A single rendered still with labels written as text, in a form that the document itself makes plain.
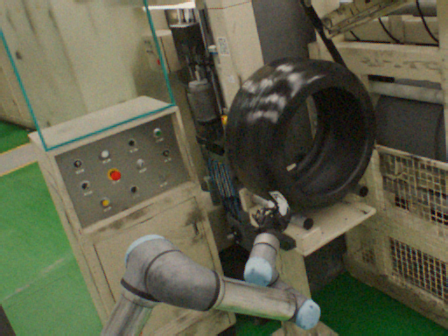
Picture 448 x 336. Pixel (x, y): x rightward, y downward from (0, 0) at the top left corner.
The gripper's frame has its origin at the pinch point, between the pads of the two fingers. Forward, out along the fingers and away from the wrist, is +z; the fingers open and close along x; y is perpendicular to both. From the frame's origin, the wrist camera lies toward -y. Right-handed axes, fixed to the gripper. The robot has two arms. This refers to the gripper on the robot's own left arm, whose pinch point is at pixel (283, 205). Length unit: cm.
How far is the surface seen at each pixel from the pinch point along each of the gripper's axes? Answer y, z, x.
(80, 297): -48, 64, 199
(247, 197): -5.8, 25.6, 26.8
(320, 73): 27.8, 24.5, -27.0
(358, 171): -13.4, 25.5, -19.5
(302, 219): -12.2, 6.7, 1.0
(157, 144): 26, 43, 59
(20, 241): -22, 131, 297
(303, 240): -17.8, 2.4, 3.2
